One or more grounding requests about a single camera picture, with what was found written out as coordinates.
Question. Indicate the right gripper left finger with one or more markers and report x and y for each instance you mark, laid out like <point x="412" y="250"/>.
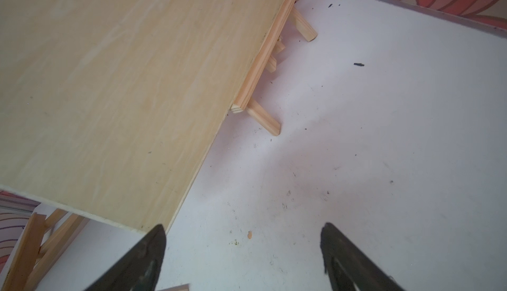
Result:
<point x="139" y="268"/>

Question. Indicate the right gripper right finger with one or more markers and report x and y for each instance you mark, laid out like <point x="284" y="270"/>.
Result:
<point x="347" y="267"/>

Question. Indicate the plywood board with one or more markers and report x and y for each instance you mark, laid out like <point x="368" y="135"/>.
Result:
<point x="119" y="92"/>

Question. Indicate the right wooden easel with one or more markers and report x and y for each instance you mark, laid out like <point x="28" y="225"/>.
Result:
<point x="265" y="53"/>

